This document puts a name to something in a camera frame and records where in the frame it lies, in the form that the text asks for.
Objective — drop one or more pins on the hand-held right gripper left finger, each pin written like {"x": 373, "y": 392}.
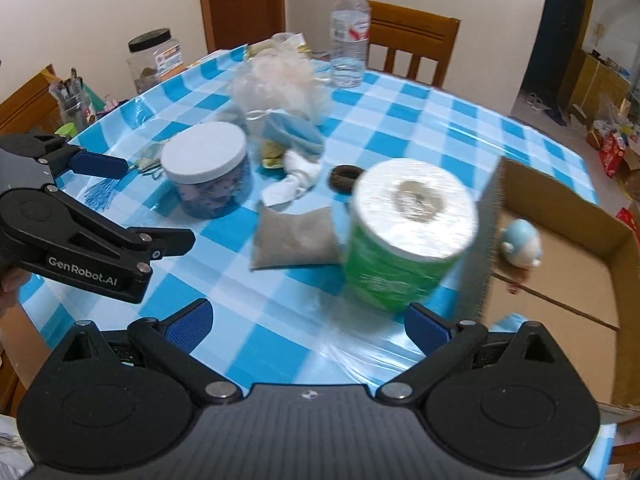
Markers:
{"x": 187, "y": 327}

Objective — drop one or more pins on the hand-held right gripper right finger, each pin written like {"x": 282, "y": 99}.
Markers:
{"x": 425, "y": 327}

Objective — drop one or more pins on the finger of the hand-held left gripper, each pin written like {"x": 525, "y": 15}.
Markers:
{"x": 97, "y": 164}
{"x": 165, "y": 242}

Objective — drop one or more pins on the green toilet paper roll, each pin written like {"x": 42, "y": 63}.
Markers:
{"x": 400, "y": 260}

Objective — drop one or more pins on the beige fabric sachet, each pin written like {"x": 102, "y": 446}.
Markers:
{"x": 290, "y": 240}

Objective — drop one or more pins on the cardboard box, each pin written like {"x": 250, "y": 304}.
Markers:
{"x": 550, "y": 320}

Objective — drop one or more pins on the blue face mask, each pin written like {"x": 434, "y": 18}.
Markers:
{"x": 290, "y": 130}

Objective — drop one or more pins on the white mesh bath loofah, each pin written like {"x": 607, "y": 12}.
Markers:
{"x": 280, "y": 80}

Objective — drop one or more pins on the person's left hand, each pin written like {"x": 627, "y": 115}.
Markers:
{"x": 9, "y": 285}

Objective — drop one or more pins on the blue tassel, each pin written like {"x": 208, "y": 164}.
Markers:
{"x": 102, "y": 195}

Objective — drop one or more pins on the glass jar of pens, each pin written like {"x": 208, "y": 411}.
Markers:
{"x": 72, "y": 105}

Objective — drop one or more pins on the clear jar with white lid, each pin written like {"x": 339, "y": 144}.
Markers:
{"x": 205, "y": 152}

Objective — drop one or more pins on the clear jar with black lid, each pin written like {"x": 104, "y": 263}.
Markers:
{"x": 150, "y": 65}

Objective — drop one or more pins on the blue and white plush toy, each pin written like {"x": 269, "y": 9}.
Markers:
{"x": 522, "y": 245}

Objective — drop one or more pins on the small yellow cloth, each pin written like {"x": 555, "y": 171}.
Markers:
{"x": 271, "y": 155}

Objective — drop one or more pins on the white crumpled cloth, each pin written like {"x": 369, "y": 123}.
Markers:
{"x": 300, "y": 167}

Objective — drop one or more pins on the wooden door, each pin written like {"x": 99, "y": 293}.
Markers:
{"x": 240, "y": 5}

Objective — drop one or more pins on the blue checkered tablecloth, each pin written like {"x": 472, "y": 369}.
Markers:
{"x": 410, "y": 110}

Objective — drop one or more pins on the yellow tissue packet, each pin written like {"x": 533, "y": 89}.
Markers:
{"x": 292, "y": 42}

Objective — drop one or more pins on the red carton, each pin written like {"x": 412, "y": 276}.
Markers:
{"x": 612, "y": 152}

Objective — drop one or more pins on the clear plastic water bottle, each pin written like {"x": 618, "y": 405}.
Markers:
{"x": 350, "y": 35}

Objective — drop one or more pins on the wooden cabinet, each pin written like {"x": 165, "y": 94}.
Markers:
{"x": 597, "y": 80}

